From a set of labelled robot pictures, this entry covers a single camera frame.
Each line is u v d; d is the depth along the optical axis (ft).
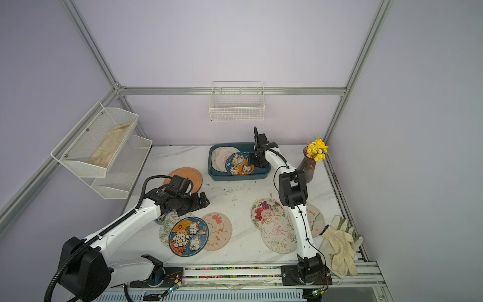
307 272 2.13
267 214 2.98
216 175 3.44
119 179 2.97
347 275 2.44
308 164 3.04
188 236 2.75
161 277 2.34
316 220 2.87
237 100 3.13
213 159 3.60
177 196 2.10
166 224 2.88
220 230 2.82
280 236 2.77
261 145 2.88
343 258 2.52
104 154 2.51
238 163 3.62
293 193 2.13
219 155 3.65
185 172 3.53
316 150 2.80
